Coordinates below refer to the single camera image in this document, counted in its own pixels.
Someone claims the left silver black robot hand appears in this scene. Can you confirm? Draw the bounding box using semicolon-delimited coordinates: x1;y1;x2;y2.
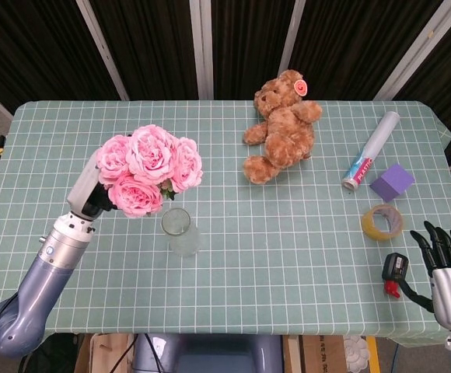
65;149;116;221

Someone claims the wooden board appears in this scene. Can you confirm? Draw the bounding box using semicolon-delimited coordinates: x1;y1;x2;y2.
73;333;133;373

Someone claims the yellow tape roll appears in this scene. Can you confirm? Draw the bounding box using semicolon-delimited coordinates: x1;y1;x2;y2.
361;204;404;242

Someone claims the clear glass cup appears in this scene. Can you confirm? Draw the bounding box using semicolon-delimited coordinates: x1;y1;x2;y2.
160;207;202;258

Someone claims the cardboard box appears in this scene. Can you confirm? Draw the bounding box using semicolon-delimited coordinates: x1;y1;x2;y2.
301;334;347;373

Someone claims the pink rose bouquet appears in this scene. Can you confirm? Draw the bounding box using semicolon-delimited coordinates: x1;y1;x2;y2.
97;124;204;218

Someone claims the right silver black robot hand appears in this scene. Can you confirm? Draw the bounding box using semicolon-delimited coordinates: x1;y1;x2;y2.
399;221;451;332

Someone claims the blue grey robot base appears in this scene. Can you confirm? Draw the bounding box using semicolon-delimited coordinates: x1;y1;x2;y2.
131;333;285;373

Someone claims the plastic wrap roll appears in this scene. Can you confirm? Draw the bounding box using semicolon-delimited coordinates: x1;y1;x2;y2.
341;110;400;192

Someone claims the purple cube block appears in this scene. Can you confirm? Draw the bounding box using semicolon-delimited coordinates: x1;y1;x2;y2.
369;163;416;203

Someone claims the brown teddy bear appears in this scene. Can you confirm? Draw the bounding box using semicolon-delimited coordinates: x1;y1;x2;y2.
242;69;323;184

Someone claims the green checkered tablecloth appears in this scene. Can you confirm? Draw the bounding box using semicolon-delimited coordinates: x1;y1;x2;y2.
0;99;451;347

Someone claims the black tape measure red strap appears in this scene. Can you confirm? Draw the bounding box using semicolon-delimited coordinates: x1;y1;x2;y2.
381;252;411;299

